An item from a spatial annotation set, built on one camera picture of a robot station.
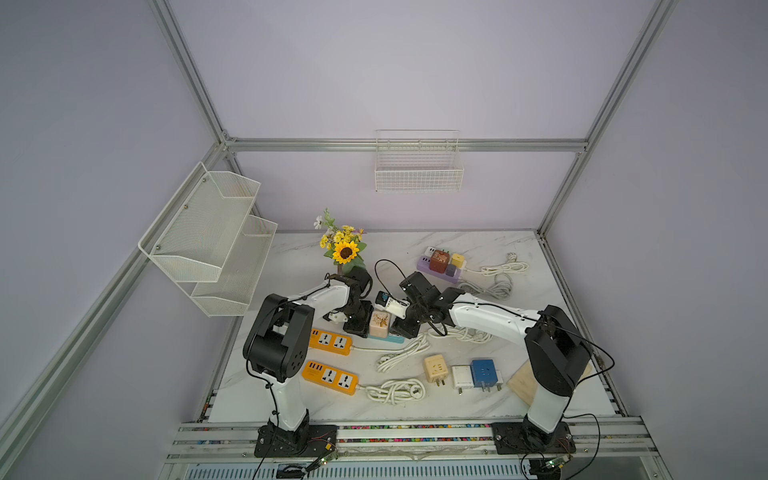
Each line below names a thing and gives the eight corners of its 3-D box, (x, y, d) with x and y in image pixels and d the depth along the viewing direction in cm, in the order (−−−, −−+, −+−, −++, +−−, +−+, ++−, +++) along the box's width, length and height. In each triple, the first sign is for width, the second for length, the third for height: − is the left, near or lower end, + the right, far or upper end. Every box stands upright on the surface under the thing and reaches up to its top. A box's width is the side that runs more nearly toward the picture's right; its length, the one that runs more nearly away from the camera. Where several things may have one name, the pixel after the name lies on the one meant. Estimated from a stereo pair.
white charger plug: (454, 394, 82) (455, 391, 80) (450, 368, 87) (452, 365, 85) (472, 394, 82) (474, 391, 80) (468, 368, 87) (470, 365, 85)
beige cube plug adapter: (425, 385, 83) (427, 380, 79) (424, 360, 87) (425, 354, 84) (447, 385, 83) (449, 380, 79) (444, 360, 87) (446, 354, 84)
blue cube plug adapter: (472, 391, 83) (476, 386, 79) (468, 365, 87) (471, 359, 84) (494, 391, 83) (499, 386, 79) (489, 365, 87) (493, 359, 84)
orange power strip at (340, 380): (300, 377, 85) (297, 374, 83) (308, 360, 89) (306, 357, 86) (353, 397, 82) (352, 394, 80) (361, 378, 85) (360, 375, 83)
